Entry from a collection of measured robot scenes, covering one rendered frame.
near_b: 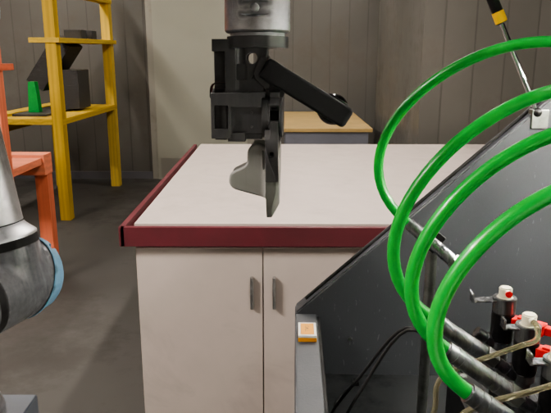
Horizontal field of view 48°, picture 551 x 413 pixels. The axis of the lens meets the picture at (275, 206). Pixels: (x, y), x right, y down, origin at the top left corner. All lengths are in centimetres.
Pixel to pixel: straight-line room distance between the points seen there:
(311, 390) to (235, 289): 129
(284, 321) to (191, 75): 497
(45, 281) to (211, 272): 120
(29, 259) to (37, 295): 6
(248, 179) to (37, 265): 40
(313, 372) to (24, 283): 44
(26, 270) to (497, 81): 377
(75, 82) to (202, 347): 414
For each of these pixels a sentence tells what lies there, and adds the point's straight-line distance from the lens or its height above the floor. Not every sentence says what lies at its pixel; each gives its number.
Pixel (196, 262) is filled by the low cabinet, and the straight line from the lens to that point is 215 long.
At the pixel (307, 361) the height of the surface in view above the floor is 95.
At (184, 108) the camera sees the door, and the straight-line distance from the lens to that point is 694.
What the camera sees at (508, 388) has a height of 108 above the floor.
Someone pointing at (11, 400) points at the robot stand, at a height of 90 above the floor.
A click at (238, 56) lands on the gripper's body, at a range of 73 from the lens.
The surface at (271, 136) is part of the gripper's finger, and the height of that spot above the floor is 132.
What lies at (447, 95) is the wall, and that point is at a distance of 432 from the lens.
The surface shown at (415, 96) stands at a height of 135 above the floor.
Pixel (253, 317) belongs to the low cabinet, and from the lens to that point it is 221.
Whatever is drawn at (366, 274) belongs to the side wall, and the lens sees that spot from 112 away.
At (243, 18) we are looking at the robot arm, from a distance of 71.
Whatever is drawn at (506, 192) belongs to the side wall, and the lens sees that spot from 112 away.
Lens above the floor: 141
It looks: 14 degrees down
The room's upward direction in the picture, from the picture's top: straight up
